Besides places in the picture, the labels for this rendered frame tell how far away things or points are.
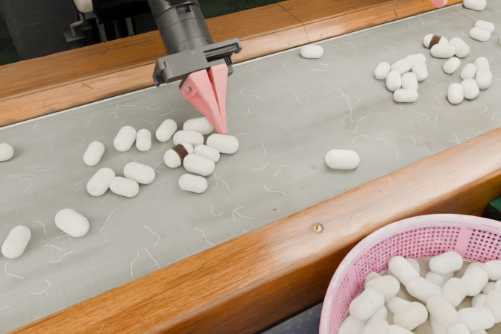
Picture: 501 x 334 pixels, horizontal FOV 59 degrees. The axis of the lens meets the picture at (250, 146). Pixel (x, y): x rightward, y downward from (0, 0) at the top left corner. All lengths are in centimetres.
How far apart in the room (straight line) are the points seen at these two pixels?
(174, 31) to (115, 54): 17
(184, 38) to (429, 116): 33
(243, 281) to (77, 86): 37
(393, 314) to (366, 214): 9
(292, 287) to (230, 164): 16
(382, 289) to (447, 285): 6
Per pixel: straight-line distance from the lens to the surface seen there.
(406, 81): 65
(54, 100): 64
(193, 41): 53
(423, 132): 60
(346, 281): 41
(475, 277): 46
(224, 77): 52
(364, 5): 83
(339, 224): 43
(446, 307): 43
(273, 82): 65
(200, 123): 54
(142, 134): 54
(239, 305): 40
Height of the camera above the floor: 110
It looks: 42 degrees down
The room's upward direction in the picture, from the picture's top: straight up
